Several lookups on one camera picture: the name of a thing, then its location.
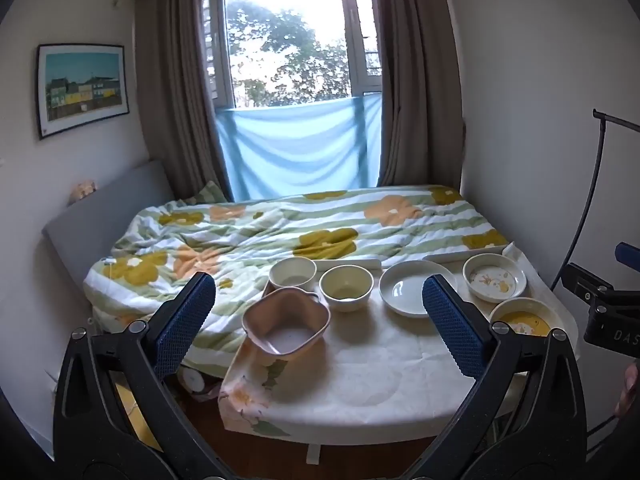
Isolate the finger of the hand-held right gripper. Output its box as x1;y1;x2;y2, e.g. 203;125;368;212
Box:
565;262;616;307
615;241;640;272

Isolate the grey headboard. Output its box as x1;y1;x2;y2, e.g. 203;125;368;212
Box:
41;160;173;287

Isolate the framed town picture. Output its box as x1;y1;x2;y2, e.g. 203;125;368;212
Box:
36;44;131;141

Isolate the green pillow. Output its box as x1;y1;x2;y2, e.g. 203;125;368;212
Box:
187;181;231;206

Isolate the window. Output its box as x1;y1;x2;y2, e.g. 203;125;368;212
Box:
200;0;386;111

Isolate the white round object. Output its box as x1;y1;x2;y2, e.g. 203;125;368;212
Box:
180;366;207;394

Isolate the floral white tablecloth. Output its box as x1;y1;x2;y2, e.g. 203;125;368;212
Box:
217;241;576;437

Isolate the person's right hand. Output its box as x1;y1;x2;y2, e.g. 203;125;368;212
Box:
616;361;640;419

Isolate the plain white plate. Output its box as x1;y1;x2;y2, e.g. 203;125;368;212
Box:
378;260;458;319

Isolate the yellow plate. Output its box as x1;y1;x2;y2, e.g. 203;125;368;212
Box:
489;297;566;339

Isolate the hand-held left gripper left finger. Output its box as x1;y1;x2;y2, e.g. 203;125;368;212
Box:
52;271;217;467

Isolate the cream bowl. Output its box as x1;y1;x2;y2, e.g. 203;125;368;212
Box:
319;264;375;313

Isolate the pink square bowl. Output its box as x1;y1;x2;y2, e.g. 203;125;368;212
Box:
241;287;332;358

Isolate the light blue window cloth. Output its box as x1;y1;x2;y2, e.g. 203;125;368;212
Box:
214;92;385;200

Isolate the floral striped blanket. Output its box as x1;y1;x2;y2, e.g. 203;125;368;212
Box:
82;185;511;376

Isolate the black gooseneck stand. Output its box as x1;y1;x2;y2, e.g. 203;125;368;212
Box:
550;107;640;291

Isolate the duck print plate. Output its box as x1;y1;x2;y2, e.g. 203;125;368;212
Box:
462;254;528;304

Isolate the brown curtain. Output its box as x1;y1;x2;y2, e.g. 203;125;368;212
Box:
132;0;233;202
372;0;468;189

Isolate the white bowl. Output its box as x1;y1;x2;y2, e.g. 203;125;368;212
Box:
268;256;318;292

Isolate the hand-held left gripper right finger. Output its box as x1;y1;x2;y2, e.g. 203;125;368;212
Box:
421;273;587;467

